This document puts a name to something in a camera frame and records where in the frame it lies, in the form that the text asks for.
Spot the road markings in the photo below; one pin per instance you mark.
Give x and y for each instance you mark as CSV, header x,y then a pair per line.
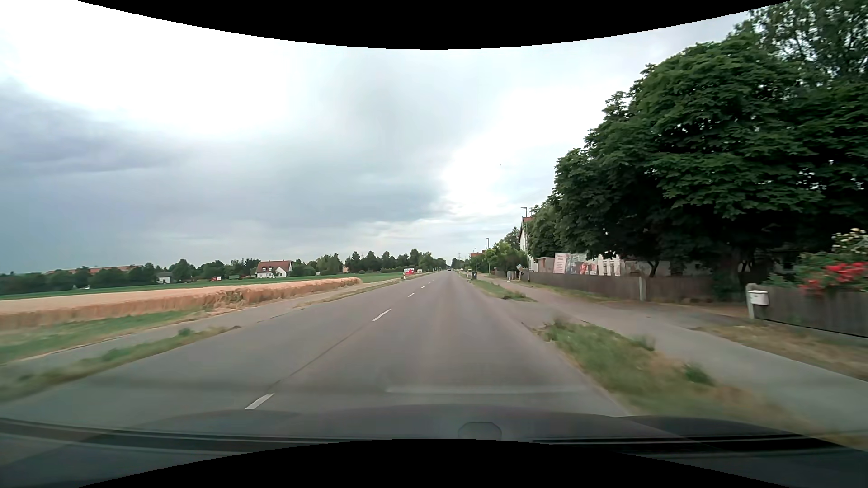
x,y
381,315

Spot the grey asphalt road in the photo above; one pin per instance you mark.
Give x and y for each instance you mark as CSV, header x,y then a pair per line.
x,y
434,339

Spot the billboard with pictures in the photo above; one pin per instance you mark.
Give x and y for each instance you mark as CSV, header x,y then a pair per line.
x,y
569,263

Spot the white house with red roof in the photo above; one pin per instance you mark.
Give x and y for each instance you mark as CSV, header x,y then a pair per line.
x,y
273,269

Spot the grey wooden fence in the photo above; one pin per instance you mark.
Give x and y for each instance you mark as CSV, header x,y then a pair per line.
x,y
610,284
814,310

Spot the car's own bonnet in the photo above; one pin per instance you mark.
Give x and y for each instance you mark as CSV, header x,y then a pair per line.
x,y
434,427

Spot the white building behind fence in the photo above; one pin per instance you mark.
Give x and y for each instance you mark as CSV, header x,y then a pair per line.
x,y
624,266

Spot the grass verge with weeds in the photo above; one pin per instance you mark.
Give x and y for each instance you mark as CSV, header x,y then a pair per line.
x,y
610,356

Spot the distant row of trees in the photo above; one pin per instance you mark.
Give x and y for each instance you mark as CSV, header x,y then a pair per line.
x,y
203,270

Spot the small white building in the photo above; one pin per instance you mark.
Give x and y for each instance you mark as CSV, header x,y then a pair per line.
x,y
163,277

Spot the grey asphalt cycle path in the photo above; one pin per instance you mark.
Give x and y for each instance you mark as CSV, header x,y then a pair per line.
x,y
169,331

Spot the large green trees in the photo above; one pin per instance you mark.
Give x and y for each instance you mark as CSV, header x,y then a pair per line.
x,y
712,156

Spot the golden grain field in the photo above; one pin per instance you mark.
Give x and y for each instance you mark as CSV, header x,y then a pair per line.
x,y
135,301

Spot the narrow grass strip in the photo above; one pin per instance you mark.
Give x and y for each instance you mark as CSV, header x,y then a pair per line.
x,y
102,362

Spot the grass strip beside field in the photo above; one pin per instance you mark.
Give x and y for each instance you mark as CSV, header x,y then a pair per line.
x,y
81,332

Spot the dry grass strip by fence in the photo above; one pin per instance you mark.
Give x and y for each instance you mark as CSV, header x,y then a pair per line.
x,y
800,342

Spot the bush with red flowers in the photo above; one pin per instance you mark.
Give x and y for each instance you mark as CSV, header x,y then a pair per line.
x,y
831,268

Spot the lamp post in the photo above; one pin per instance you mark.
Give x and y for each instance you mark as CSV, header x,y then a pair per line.
x,y
525,244

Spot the white letterbox on post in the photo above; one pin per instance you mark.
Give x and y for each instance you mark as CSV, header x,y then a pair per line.
x,y
757,298

